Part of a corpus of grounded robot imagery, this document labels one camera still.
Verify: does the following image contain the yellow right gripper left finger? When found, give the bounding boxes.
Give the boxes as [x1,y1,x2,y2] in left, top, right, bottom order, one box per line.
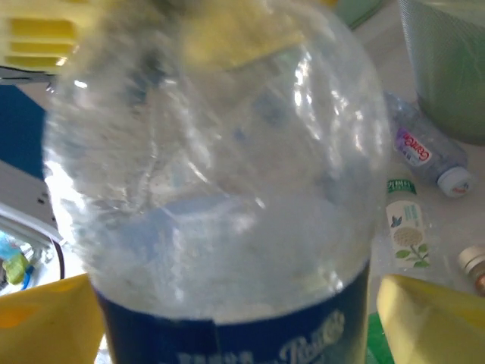
[0,272,106,364]

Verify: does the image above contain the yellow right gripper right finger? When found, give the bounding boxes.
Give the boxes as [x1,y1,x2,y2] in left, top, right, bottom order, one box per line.
[377,275,485,364]

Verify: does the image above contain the brown coffee label bottle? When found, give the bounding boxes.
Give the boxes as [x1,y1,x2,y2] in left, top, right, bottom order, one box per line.
[457,245,485,297]

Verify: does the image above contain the clear bottle flower label green cap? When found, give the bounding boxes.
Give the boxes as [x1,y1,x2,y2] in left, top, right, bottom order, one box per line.
[384,177,435,271]

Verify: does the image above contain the clear crinkled bottle blue cap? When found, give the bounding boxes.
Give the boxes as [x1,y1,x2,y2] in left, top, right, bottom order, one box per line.
[41,0,393,364]

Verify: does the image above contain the clear bottle pink purple label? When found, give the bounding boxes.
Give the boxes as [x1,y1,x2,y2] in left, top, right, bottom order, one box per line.
[382,90,475,199]

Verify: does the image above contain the grey mesh waste bin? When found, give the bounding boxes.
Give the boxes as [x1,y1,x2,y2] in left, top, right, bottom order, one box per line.
[397,0,485,146]

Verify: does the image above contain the mint green carry case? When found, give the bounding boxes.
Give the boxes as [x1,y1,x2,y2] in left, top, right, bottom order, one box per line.
[335,0,383,30]

